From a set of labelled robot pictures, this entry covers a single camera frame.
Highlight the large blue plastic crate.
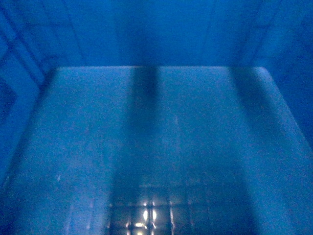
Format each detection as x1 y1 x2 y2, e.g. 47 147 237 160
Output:
0 0 313 235

